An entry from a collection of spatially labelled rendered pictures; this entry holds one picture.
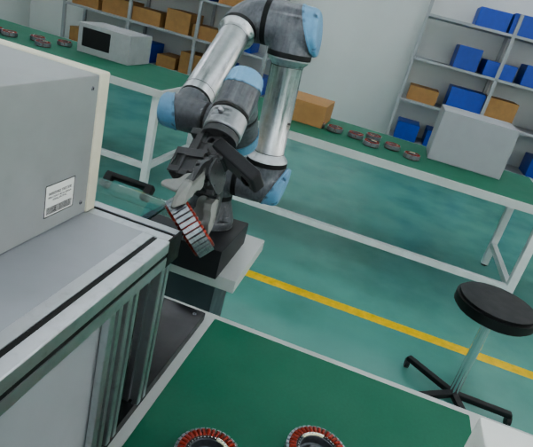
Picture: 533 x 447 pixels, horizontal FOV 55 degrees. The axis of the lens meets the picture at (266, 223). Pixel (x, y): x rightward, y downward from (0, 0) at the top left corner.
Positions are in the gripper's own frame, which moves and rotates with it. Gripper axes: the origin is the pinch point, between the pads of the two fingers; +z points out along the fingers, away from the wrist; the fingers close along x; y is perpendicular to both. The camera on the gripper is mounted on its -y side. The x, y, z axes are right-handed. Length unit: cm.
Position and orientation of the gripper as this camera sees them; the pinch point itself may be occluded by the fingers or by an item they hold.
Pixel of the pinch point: (190, 228)
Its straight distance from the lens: 87.7
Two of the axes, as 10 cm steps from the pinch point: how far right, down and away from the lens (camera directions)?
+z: -3.1, 8.5, -4.3
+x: -1.9, -5.0, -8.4
